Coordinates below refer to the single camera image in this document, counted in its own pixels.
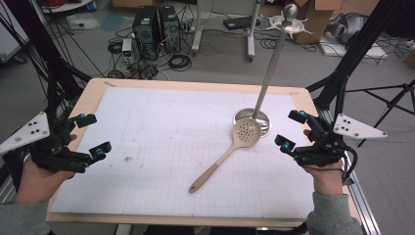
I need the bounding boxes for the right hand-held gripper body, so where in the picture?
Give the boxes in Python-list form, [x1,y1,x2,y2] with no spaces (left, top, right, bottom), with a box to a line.
[293,113,389,168]

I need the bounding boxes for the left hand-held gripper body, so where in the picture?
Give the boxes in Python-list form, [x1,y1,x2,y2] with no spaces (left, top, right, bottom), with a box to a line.
[0,111,94,174]

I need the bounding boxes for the metal utensil rack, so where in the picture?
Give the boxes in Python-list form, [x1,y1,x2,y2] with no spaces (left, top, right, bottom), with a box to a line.
[232,3,313,140]

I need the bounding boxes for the beige slotted spoon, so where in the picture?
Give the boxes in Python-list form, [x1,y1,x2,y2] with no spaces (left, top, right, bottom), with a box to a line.
[188,117,262,194]

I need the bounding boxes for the person's right hand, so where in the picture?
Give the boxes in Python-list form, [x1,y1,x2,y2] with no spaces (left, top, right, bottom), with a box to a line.
[301,129,346,197]

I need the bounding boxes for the person's left hand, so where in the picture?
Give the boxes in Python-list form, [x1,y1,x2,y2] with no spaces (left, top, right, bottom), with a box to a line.
[13,132,79,205]

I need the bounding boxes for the white gridded mat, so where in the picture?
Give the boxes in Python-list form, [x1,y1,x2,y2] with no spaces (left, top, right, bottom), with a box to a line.
[50,86,316,220]

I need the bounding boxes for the small grey power supply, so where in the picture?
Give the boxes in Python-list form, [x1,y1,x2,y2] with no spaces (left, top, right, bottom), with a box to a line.
[121,38,134,65]

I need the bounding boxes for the white stand leg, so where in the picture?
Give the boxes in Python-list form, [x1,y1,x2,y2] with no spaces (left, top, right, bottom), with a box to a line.
[247,0,262,63]
[191,0,206,57]

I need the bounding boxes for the clear plastic bag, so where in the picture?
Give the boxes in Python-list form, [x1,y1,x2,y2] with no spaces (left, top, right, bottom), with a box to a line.
[67,13,101,32]

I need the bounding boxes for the flat white board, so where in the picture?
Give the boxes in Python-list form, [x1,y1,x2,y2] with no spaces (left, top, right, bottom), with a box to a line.
[318,33,389,61]

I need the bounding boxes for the grey bag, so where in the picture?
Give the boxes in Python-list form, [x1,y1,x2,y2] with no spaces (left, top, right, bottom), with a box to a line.
[326,13,368,45]

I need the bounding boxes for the cardboard box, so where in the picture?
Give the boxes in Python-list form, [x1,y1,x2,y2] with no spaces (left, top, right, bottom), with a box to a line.
[285,0,344,45]

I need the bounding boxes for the black computer tower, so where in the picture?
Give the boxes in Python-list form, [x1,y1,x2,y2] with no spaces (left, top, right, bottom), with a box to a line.
[131,5,161,62]
[159,5,182,54]

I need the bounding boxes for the flat black box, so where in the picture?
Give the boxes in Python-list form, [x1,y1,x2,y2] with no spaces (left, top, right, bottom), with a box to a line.
[223,15,261,31]

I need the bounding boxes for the round white table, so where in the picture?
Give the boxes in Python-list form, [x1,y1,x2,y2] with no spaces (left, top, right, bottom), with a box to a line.
[40,0,94,14]

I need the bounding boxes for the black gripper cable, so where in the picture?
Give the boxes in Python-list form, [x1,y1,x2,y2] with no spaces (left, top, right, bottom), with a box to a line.
[341,145,359,184]

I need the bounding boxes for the black frame strut with cables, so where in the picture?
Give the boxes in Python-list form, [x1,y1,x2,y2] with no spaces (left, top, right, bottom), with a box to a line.
[0,0,93,138]

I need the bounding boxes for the aluminium rail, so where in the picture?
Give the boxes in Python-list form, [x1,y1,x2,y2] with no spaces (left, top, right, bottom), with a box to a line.
[317,107,381,235]

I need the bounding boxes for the coiled black cable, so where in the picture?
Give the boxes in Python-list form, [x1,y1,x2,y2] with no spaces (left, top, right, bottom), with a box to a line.
[168,53,193,72]
[107,41,123,55]

